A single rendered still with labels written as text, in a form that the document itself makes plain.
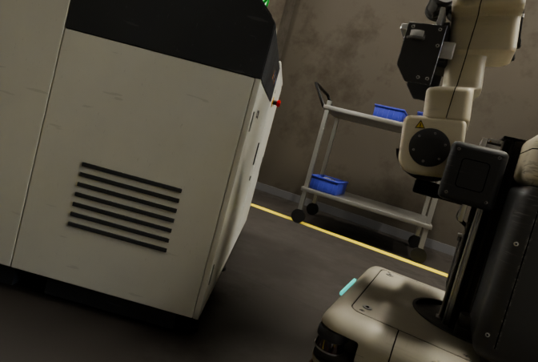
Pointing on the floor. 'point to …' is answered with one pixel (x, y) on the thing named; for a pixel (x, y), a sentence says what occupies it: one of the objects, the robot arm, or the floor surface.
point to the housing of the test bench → (26, 78)
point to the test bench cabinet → (133, 179)
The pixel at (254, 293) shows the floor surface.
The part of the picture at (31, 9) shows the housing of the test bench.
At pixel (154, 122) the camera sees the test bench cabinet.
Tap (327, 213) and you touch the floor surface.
